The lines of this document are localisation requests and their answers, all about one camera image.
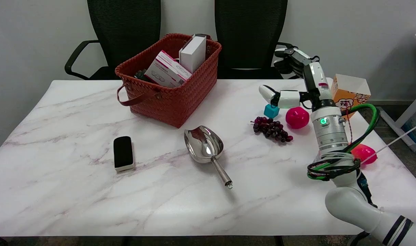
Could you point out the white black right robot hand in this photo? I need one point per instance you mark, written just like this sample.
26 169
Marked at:
317 80

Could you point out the orange white popcorn box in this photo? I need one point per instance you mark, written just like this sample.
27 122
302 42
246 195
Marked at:
354 92

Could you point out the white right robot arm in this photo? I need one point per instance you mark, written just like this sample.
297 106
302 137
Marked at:
330 131

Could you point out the plain white box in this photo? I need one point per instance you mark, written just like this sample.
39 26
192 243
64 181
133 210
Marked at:
194 53

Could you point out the pink white printed box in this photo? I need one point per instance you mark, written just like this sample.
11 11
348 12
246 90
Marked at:
167 70

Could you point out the magenta toy apple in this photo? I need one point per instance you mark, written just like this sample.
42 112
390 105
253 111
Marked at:
297 118

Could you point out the teal cube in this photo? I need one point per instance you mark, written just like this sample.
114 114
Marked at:
271 111

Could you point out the purple toy grapes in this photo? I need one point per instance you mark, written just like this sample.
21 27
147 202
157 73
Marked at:
272 129

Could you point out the black mesh office chair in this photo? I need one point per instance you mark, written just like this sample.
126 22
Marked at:
124 34
248 34

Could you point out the pink lidded jar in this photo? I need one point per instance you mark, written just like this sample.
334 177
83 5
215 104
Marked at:
364 153

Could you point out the shiny metal scoop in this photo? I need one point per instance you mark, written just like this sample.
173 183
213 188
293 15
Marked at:
204 145

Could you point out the red woven basket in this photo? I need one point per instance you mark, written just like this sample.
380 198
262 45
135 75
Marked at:
170 99

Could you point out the dark small packet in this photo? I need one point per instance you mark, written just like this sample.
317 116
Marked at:
139 74

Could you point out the black whiteboard eraser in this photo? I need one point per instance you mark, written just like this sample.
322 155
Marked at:
123 152

